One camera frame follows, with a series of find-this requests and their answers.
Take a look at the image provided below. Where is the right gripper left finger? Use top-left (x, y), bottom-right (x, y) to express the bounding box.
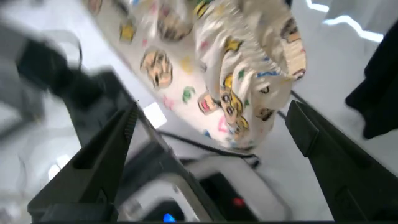
top-left (27, 102), bottom-right (139, 222)

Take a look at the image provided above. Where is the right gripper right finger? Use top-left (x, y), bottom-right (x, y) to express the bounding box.
top-left (285, 100), bottom-right (398, 222)

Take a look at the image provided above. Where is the black garment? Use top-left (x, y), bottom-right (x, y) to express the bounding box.
top-left (345, 20), bottom-right (398, 140)

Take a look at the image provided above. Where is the cream printed garment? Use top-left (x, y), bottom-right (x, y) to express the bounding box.
top-left (83, 0), bottom-right (307, 152)

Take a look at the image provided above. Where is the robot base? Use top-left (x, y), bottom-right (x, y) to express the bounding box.
top-left (0, 21), bottom-right (292, 222)

